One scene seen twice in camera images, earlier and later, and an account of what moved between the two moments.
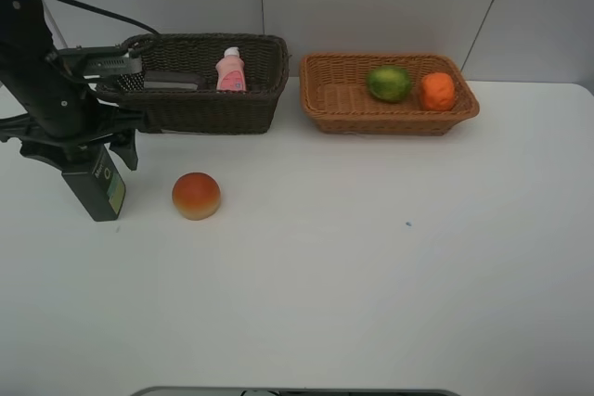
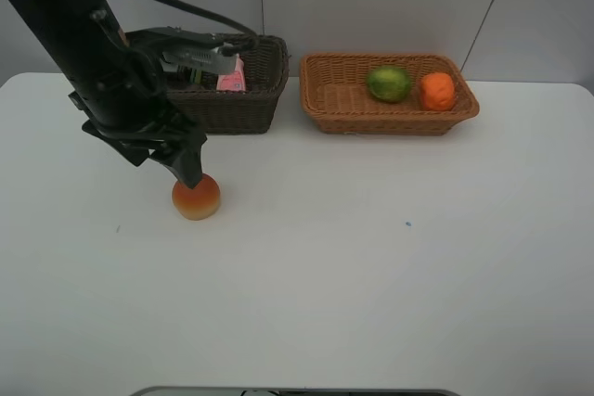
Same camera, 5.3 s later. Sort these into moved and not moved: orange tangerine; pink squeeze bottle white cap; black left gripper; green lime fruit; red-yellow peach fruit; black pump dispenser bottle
Moved: black pump dispenser bottle; black left gripper
Not moved: pink squeeze bottle white cap; orange tangerine; red-yellow peach fruit; green lime fruit
